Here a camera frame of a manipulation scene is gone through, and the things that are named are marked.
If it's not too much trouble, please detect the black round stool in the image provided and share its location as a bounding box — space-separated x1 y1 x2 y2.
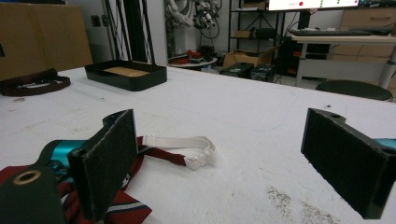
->
315 79 394 102

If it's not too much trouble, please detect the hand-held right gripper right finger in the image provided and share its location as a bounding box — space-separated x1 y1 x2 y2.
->
300 107 396 220

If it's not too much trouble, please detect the black tray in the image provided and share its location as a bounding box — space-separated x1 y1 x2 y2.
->
84 60 168 92

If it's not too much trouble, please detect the white desk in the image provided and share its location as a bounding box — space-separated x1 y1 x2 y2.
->
290 35 396 90

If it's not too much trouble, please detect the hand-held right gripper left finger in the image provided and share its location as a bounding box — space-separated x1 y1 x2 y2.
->
67 108 139 223

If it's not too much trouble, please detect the open cardboard box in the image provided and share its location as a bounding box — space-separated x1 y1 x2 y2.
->
222 46 279 69

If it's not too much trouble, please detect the black computer tower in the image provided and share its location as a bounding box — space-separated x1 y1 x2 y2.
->
249 63 276 83
219 62 255 78

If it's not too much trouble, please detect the black keyboard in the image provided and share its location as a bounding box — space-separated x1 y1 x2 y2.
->
289 28 373 37
348 27 393 35

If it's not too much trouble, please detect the red striped bow tie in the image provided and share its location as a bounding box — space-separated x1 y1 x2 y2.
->
0 133 218 224

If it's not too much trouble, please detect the wooden cabinet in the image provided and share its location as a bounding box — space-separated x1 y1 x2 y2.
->
331 7 396 62

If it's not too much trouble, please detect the black shelf rack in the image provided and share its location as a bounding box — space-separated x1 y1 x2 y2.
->
228 0 281 54

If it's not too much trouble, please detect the black metal frame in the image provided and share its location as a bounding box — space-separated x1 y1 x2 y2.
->
104 0 156 64

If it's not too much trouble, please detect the monitor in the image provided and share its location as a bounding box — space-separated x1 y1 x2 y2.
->
267 0 361 12

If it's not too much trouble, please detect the white round table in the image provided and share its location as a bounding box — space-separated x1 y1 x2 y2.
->
169 57 219 69

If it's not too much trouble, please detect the large cardboard box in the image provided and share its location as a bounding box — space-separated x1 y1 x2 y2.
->
0 3 93 82

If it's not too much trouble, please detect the dark maroon strap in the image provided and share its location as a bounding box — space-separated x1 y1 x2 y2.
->
0 68 72 97

